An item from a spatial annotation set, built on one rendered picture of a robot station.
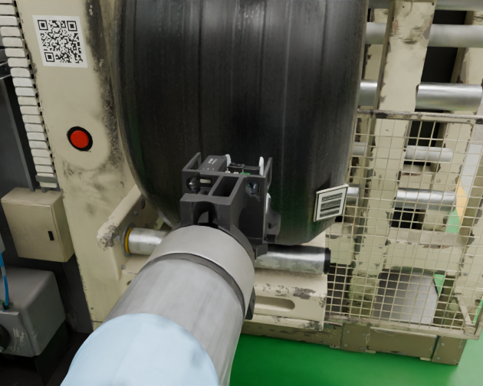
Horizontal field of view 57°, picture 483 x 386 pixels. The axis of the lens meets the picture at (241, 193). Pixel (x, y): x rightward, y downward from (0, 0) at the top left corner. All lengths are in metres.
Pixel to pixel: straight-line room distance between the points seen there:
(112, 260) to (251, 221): 0.42
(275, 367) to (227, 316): 1.49
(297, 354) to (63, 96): 1.31
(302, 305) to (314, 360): 1.03
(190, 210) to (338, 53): 0.25
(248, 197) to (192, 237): 0.09
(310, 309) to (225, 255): 0.48
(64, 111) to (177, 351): 0.63
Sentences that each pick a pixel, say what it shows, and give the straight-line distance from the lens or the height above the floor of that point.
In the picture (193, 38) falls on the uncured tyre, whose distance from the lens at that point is 0.49.
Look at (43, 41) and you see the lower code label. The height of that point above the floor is 1.22.
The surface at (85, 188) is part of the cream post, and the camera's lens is 0.85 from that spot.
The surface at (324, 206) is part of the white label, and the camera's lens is 0.56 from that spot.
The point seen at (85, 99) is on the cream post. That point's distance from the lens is 0.77.
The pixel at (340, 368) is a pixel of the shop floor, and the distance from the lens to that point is 1.77.
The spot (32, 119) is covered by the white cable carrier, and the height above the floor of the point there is 1.09.
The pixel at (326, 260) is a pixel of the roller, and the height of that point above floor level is 0.91.
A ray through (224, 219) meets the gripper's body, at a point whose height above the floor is 1.19.
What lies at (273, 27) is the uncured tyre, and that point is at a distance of 0.48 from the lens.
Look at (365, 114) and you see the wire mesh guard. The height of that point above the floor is 0.99.
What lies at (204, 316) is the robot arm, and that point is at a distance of 0.24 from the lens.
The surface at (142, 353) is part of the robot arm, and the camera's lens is 0.21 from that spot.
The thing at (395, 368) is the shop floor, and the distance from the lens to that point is 1.82.
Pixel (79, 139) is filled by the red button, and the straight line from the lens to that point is 0.80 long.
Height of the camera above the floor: 1.36
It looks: 30 degrees down
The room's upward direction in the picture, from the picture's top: straight up
